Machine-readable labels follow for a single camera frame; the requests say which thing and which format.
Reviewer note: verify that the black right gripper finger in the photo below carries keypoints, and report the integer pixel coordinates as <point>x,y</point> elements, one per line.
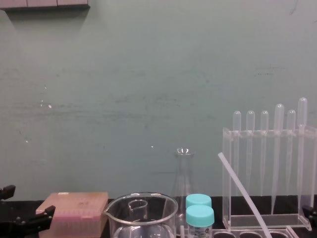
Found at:
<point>310,212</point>

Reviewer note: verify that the short plastic transfer pipette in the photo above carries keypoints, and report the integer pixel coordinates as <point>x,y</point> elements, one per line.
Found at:
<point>250,119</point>
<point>291,119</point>
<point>264,119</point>

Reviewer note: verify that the pink pipette tip box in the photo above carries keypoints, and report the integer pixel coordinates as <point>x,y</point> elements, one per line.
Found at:
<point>74,210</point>

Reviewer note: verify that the large glass beaker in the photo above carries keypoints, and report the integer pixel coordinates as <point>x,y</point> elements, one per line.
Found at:
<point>158,218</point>

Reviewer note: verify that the grey wall cabinet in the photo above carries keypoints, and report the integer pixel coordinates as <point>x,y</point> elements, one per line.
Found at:
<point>44,3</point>

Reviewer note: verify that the clear acrylic pipette stand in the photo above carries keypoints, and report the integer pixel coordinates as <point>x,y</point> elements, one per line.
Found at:
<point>262,219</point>

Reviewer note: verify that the vial with teal cap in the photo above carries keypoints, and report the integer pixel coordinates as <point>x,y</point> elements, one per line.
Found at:
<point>199,218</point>
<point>198,199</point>

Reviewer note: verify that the small glass beaker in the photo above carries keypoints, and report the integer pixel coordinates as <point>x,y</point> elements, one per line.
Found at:
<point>138,210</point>

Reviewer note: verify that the glass conical flask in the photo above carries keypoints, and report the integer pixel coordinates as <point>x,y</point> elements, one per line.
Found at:
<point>183,173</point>

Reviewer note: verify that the black table cloth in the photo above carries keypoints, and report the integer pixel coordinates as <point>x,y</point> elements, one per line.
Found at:
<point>218,213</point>

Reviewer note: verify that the clear acrylic holed rack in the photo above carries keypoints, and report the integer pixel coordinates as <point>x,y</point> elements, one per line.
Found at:
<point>250,234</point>

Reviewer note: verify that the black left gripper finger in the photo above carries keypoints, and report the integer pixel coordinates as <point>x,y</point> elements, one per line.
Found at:
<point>37,219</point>
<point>7,191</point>

